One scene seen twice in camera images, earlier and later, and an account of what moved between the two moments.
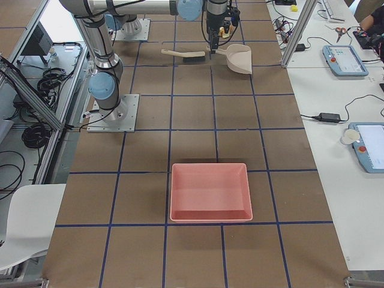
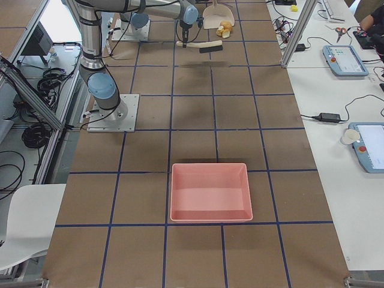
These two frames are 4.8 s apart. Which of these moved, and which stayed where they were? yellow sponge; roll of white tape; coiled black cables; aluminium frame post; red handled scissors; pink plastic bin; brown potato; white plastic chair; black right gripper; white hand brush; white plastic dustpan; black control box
Moved: white plastic dustpan; black right gripper; white hand brush; brown potato
Stayed: pink plastic bin; black control box; aluminium frame post; roll of white tape; coiled black cables; white plastic chair; red handled scissors; yellow sponge
